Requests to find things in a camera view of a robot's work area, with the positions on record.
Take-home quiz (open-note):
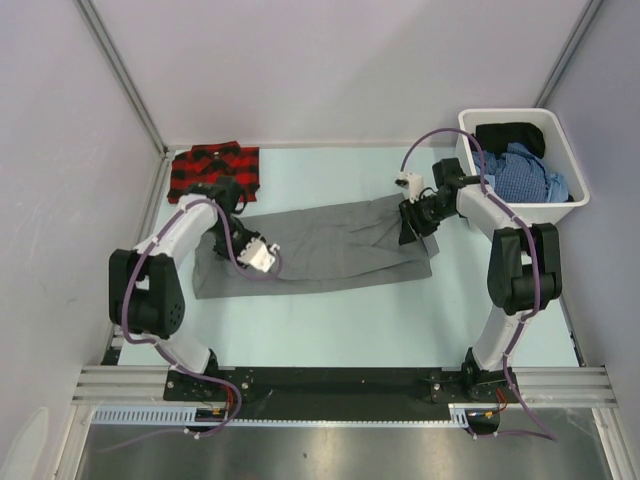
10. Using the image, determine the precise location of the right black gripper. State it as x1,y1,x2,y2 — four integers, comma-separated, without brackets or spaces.
398,194,454,246

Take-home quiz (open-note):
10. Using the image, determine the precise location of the grey long sleeve shirt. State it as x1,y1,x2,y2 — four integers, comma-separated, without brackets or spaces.
192,194,439,300

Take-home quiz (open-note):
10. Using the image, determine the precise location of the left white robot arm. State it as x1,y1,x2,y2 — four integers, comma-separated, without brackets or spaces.
108,176,264,400

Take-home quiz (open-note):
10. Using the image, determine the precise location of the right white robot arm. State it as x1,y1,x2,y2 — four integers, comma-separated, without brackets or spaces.
395,158,562,402

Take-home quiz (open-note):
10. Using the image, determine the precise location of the red black plaid shirt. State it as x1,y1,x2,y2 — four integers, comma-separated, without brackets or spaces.
167,141,260,204

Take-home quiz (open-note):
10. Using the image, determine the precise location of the blue checked shirt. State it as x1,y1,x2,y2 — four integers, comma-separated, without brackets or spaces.
483,142,549,203

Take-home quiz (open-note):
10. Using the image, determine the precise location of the black shirt in bin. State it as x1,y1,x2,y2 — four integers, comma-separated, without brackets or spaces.
475,122,546,158

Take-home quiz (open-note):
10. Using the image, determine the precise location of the white plastic bin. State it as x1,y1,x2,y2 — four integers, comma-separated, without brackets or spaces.
458,108,590,224

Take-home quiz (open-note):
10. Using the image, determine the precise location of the light blue shirt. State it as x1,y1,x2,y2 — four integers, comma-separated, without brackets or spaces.
544,172,573,203

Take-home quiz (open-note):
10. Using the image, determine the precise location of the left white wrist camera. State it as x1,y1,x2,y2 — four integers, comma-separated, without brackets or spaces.
237,238,280,273

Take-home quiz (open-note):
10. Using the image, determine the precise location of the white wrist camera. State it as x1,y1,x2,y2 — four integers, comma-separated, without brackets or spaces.
237,238,280,273
394,171,425,203

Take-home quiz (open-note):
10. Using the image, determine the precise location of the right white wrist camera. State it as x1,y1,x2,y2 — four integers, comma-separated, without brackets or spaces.
394,171,425,203

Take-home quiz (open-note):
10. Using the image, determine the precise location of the white slotted cable duct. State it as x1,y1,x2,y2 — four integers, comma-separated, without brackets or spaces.
92,405,468,428

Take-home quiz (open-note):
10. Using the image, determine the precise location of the aluminium frame rail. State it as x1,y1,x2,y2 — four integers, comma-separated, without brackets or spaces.
72,366,617,408

